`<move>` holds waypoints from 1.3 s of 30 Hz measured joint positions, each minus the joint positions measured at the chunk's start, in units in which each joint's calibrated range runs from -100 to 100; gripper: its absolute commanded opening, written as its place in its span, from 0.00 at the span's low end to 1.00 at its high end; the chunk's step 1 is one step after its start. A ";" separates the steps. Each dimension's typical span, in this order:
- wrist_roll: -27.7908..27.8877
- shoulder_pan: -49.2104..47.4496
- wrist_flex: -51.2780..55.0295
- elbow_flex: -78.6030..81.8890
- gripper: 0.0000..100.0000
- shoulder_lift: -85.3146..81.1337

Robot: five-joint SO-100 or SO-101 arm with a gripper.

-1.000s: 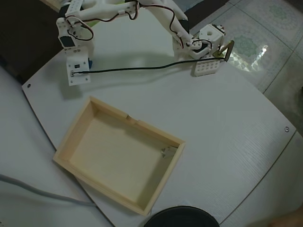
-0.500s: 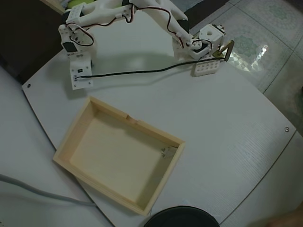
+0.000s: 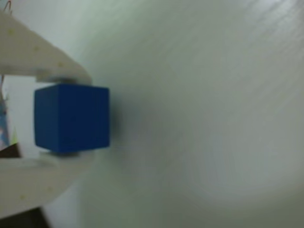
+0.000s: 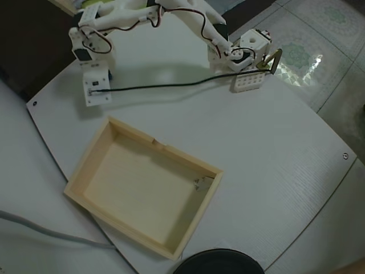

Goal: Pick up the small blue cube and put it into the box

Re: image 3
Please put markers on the small blue cube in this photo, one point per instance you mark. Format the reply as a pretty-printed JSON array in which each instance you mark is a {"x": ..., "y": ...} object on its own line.
[{"x": 71, "y": 118}]

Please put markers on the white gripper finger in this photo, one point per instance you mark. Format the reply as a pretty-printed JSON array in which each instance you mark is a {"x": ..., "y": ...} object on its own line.
[
  {"x": 31, "y": 54},
  {"x": 35, "y": 183}
]

